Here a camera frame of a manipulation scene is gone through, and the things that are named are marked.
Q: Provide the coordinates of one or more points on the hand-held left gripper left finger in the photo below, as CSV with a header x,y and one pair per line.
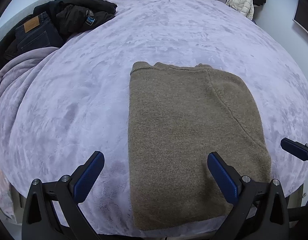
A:
x,y
90,175

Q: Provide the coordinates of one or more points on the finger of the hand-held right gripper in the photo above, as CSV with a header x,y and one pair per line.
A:
x,y
294,148

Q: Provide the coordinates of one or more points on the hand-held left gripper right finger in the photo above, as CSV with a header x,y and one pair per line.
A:
x,y
222,176

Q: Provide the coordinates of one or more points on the brown knit sweater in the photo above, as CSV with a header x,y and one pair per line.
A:
x,y
174,130

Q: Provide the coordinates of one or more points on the pink printed plastic bag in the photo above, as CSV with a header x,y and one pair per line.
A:
x,y
1,192

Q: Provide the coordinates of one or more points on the grey fleece blanket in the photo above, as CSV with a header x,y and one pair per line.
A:
x,y
16,72

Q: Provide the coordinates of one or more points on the flat screen monitor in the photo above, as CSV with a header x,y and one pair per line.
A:
x,y
306,17

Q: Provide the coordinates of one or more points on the dark blue jeans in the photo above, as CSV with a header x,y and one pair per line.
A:
x,y
33,40

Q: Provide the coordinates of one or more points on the lavender plush blanket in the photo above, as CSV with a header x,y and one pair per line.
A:
x,y
169,30

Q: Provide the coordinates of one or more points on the white puffer jacket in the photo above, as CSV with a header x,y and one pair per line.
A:
x,y
241,0

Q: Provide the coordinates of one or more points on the black jacket with blue label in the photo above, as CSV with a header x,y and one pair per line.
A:
x,y
73,17

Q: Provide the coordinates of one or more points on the beige bed frame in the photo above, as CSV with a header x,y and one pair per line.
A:
x,y
16,205

